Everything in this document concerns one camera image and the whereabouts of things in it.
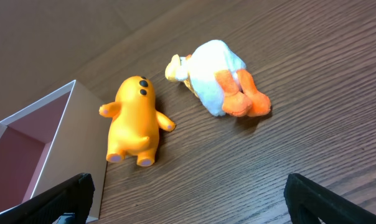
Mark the white cardboard box pink inside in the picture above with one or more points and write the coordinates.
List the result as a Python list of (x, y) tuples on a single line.
[(50, 141)]

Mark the white plush duck toy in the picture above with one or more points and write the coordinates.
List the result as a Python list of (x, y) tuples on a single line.
[(220, 80)]

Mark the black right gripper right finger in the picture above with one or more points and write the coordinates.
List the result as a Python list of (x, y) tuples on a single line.
[(311, 203)]

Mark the orange rubber bear toy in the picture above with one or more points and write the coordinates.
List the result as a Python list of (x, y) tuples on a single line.
[(135, 125)]

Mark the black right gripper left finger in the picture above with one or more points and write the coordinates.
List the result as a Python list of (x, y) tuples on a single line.
[(72, 199)]

